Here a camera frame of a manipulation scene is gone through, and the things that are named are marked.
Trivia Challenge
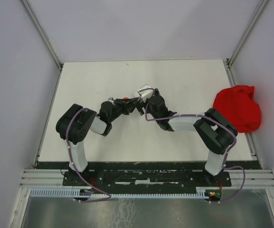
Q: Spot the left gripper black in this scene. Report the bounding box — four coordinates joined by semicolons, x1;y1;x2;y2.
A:
109;97;139;123

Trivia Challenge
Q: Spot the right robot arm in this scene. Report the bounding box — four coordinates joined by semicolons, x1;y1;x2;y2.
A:
137;86;238;186

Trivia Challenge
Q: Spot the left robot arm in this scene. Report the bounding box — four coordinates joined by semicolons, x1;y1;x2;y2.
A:
56;97;140;185

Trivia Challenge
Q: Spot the red cloth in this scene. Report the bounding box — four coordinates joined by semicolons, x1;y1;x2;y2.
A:
213;85;262;133

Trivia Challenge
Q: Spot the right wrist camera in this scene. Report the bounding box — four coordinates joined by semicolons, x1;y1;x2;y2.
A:
136;84;154;102

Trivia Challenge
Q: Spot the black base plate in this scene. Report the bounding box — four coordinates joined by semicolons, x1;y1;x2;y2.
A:
63;163;231;193

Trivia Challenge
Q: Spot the white cable duct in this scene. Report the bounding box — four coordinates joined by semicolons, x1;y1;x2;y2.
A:
29;188;208;199

